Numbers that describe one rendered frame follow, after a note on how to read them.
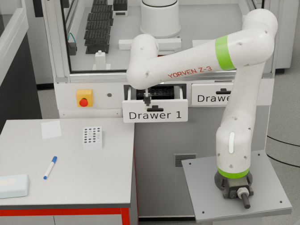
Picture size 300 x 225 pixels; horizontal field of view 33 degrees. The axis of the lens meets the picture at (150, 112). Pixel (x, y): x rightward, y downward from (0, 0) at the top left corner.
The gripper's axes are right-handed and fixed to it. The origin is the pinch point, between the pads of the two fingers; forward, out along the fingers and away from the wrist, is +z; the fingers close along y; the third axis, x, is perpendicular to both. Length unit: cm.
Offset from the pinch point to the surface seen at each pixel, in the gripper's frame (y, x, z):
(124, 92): -14.6, -11.2, 10.8
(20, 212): 47, -51, 8
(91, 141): 12.4, -25.0, 10.6
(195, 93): -13.0, 21.9, 10.2
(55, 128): 0.6, -43.5, 16.9
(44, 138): 7.6, -47.0, 14.4
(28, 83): -74, -79, 74
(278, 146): -51, 84, 119
